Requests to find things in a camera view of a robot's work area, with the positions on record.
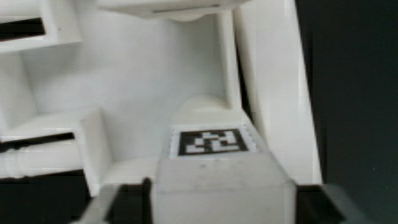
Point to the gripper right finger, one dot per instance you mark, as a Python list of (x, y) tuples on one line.
[(325, 206)]

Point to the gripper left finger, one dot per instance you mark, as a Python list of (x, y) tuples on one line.
[(121, 205)]

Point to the white chair seat block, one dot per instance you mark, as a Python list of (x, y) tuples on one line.
[(89, 62)]

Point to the white short leg block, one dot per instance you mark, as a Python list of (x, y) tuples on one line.
[(170, 9)]

